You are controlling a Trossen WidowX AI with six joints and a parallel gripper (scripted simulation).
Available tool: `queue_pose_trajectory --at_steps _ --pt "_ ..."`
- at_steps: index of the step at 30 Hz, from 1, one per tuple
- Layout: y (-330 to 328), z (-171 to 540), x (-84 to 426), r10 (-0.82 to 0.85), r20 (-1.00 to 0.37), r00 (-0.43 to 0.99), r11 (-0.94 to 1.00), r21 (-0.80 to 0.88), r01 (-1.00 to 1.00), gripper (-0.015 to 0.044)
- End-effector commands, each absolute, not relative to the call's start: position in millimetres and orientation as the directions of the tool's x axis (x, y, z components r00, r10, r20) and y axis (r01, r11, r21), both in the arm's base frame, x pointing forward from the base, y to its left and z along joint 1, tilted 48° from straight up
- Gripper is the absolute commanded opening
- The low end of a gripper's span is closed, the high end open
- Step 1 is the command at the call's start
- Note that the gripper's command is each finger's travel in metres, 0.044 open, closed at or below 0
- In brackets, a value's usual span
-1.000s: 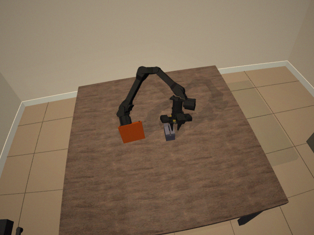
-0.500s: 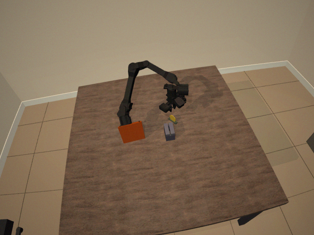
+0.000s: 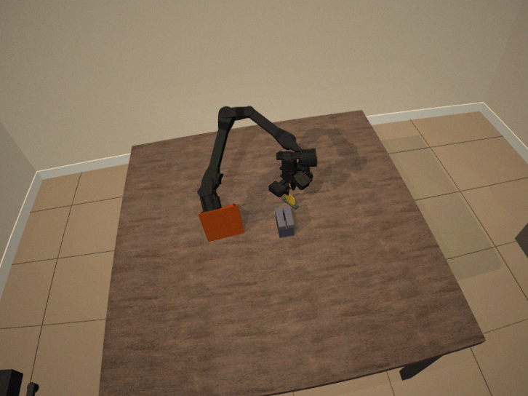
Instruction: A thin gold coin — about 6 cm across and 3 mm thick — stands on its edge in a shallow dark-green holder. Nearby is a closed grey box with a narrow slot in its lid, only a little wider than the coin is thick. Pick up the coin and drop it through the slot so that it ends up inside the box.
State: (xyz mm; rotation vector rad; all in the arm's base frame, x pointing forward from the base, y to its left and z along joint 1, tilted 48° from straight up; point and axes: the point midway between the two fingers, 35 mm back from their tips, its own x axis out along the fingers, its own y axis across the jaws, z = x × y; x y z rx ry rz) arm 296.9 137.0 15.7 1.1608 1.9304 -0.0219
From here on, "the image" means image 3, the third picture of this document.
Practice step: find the gold coin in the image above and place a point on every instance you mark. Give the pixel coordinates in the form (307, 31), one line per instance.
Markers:
(290, 199)

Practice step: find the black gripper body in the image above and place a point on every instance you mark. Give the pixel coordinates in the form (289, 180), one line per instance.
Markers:
(279, 189)

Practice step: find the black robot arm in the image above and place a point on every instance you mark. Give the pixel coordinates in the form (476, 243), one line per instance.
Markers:
(226, 117)

